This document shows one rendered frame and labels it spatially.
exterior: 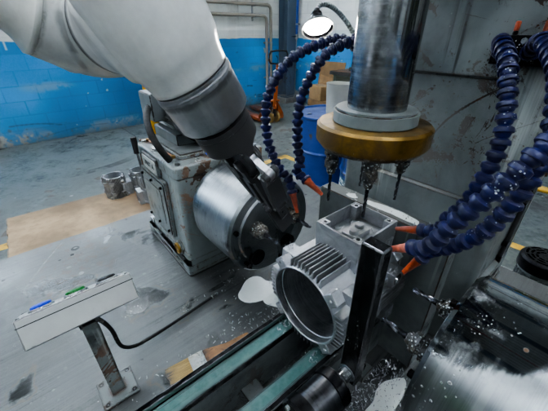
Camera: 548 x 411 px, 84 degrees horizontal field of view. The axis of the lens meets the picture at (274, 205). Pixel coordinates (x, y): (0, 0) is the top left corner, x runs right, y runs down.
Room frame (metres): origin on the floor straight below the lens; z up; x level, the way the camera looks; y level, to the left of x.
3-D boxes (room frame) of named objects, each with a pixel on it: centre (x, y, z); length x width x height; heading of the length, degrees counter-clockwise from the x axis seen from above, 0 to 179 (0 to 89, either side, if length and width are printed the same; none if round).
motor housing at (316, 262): (0.46, -0.13, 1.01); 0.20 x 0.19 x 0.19; 130
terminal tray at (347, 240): (0.49, -0.16, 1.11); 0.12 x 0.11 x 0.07; 130
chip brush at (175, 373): (0.44, 0.15, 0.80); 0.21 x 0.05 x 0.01; 122
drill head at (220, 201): (0.73, 0.10, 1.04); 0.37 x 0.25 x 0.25; 40
